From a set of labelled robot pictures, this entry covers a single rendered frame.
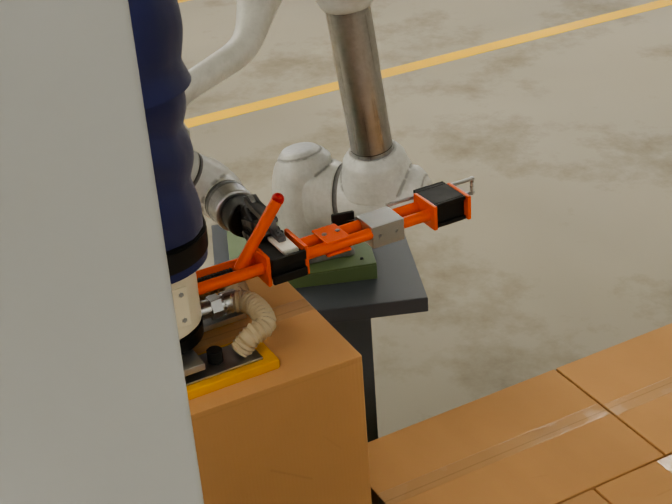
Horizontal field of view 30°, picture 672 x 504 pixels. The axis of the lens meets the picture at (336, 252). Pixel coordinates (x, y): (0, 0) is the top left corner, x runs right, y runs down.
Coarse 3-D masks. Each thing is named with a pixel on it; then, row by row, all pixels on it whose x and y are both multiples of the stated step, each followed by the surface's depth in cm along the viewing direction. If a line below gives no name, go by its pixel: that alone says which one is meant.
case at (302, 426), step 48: (288, 288) 242; (288, 336) 228; (336, 336) 227; (240, 384) 216; (288, 384) 216; (336, 384) 221; (240, 432) 215; (288, 432) 220; (336, 432) 226; (240, 480) 220; (288, 480) 225; (336, 480) 231
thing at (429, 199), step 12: (420, 192) 241; (432, 192) 241; (444, 192) 240; (456, 192) 240; (420, 204) 239; (432, 204) 236; (444, 204) 237; (456, 204) 239; (468, 204) 239; (432, 216) 237; (444, 216) 239; (456, 216) 240; (468, 216) 240; (432, 228) 238
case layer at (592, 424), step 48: (528, 384) 300; (576, 384) 299; (624, 384) 298; (432, 432) 287; (480, 432) 286; (528, 432) 284; (576, 432) 283; (624, 432) 282; (384, 480) 273; (432, 480) 272; (480, 480) 271; (528, 480) 270; (576, 480) 269; (624, 480) 268
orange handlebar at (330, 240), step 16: (400, 208) 239; (416, 208) 240; (352, 224) 235; (416, 224) 237; (304, 240) 231; (320, 240) 232; (336, 240) 229; (352, 240) 230; (208, 272) 223; (240, 272) 222; (256, 272) 223; (208, 288) 219
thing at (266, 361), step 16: (208, 352) 216; (224, 352) 220; (256, 352) 220; (208, 368) 216; (224, 368) 216; (240, 368) 217; (256, 368) 217; (272, 368) 218; (192, 384) 213; (208, 384) 213; (224, 384) 215
